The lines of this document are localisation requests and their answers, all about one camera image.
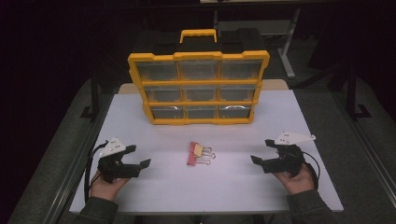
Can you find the clear plastic organiser drawer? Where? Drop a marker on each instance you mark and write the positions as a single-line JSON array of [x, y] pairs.
[[238, 92]]

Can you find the person's left hand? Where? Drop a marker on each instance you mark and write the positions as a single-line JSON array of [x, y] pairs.
[[106, 188]]

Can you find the metal frame rail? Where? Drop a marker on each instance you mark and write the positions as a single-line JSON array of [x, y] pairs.
[[367, 146], [74, 161]]

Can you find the yellow and black drawer organiser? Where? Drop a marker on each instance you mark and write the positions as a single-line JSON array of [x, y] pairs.
[[199, 82]]

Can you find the grey desk panel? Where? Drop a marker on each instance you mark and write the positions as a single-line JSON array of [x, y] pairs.
[[253, 27]]

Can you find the person's right hand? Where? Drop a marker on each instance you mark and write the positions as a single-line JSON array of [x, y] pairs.
[[297, 183]]

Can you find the black metal stand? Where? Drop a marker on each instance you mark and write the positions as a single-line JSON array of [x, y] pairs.
[[94, 96], [352, 93]]

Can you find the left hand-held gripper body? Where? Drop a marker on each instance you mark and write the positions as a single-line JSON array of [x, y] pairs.
[[113, 168]]

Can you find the wooden board under table top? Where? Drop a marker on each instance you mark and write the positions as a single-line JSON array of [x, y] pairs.
[[127, 88]]

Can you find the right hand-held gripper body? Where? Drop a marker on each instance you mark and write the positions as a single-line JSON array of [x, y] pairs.
[[288, 160]]

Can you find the small yellow binder clip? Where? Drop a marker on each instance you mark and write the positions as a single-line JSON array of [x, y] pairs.
[[198, 151]]

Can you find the white desk leg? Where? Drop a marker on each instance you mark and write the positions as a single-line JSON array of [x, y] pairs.
[[288, 53]]

